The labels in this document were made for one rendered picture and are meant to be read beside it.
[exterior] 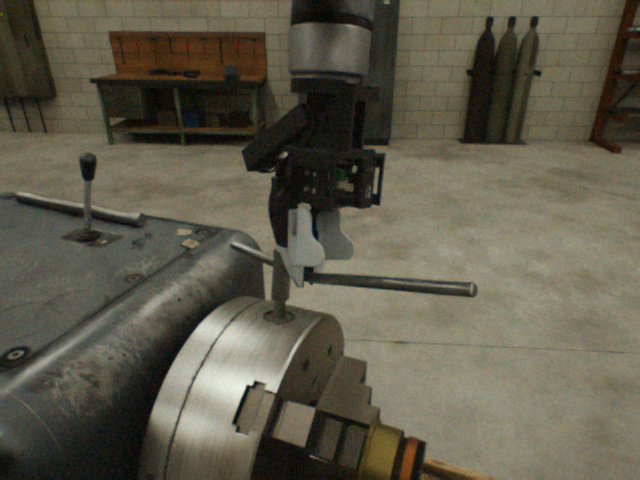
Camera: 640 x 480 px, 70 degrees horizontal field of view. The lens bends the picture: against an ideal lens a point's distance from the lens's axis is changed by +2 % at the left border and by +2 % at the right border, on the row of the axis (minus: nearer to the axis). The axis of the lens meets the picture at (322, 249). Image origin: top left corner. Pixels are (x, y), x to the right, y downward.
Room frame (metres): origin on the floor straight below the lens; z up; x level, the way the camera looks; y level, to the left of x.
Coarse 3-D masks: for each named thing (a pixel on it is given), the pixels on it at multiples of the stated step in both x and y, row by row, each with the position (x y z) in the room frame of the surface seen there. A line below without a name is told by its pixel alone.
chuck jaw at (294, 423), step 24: (264, 408) 0.33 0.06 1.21; (288, 408) 0.34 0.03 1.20; (312, 408) 0.34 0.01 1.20; (240, 432) 0.32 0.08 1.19; (264, 432) 0.32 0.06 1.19; (288, 432) 0.32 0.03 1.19; (312, 432) 0.33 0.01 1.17; (336, 432) 0.35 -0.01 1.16; (360, 432) 0.36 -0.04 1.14; (336, 456) 0.34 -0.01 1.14
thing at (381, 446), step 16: (368, 432) 0.38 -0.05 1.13; (384, 432) 0.38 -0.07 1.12; (400, 432) 0.38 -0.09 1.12; (368, 448) 0.36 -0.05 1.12; (384, 448) 0.36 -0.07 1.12; (400, 448) 0.36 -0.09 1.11; (416, 448) 0.36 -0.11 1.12; (368, 464) 0.35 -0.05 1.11; (384, 464) 0.34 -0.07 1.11; (400, 464) 0.35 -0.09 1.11; (416, 464) 0.34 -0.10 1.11
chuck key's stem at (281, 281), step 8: (280, 256) 0.45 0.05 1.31; (280, 264) 0.45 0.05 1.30; (272, 272) 0.46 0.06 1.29; (280, 272) 0.45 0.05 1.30; (272, 280) 0.45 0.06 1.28; (280, 280) 0.45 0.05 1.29; (288, 280) 0.45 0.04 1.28; (272, 288) 0.45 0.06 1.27; (280, 288) 0.45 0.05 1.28; (288, 288) 0.45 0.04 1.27; (272, 296) 0.45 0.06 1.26; (280, 296) 0.45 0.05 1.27; (288, 296) 0.45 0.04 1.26; (280, 304) 0.45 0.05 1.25; (280, 312) 0.45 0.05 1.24
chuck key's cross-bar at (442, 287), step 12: (240, 252) 0.51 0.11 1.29; (252, 252) 0.50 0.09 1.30; (312, 276) 0.42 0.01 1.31; (324, 276) 0.41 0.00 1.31; (336, 276) 0.40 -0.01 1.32; (348, 276) 0.39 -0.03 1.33; (360, 276) 0.38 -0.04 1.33; (372, 276) 0.37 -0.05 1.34; (372, 288) 0.37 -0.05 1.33; (384, 288) 0.36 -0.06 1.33; (396, 288) 0.35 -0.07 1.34; (408, 288) 0.34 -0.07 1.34; (420, 288) 0.33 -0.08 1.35; (432, 288) 0.32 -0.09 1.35; (444, 288) 0.32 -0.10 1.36; (456, 288) 0.31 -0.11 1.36; (468, 288) 0.30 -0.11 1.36
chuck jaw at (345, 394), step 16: (336, 368) 0.50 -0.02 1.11; (352, 368) 0.50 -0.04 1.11; (336, 384) 0.47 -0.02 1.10; (352, 384) 0.47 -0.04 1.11; (320, 400) 0.45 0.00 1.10; (336, 400) 0.45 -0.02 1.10; (352, 400) 0.45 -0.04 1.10; (368, 400) 0.46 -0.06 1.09; (336, 416) 0.42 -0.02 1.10; (352, 416) 0.42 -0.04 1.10; (368, 416) 0.42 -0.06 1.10
